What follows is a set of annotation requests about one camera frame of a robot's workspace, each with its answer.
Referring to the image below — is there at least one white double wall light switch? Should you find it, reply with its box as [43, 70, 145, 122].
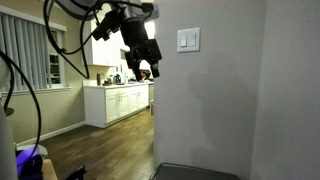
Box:
[176, 27, 202, 54]

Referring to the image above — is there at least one grey robot base column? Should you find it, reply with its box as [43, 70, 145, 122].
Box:
[0, 103, 19, 180]

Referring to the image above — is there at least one purple lit device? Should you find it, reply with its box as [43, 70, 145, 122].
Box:
[15, 146, 44, 180]

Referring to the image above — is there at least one white kitchen base cabinet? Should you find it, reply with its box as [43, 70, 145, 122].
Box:
[82, 81, 151, 129]

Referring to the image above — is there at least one dark grey flat tray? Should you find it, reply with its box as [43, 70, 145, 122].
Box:
[148, 162, 242, 180]

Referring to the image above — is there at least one white kitchen wall cabinet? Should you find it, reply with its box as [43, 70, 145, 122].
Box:
[82, 19, 122, 68]

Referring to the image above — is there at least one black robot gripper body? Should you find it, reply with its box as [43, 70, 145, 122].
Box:
[119, 15, 163, 71]

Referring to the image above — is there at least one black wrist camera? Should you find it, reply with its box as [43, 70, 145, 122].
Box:
[91, 8, 128, 42]

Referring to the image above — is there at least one black long hanging cable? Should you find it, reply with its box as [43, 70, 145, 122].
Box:
[0, 50, 43, 158]

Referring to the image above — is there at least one window with vertical blinds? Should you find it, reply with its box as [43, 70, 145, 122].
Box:
[0, 5, 72, 96]

